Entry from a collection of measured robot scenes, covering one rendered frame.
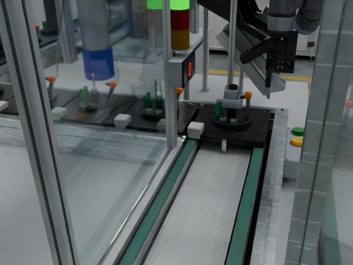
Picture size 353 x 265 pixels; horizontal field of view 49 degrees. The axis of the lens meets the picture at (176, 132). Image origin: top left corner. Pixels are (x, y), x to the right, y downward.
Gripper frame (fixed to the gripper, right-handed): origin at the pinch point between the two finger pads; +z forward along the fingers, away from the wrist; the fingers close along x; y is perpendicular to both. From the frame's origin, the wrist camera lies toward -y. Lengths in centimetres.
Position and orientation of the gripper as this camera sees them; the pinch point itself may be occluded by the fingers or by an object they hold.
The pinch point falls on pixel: (266, 94)
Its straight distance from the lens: 124.2
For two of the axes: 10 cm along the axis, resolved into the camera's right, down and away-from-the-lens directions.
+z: 0.2, 8.9, 4.6
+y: 9.6, 1.1, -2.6
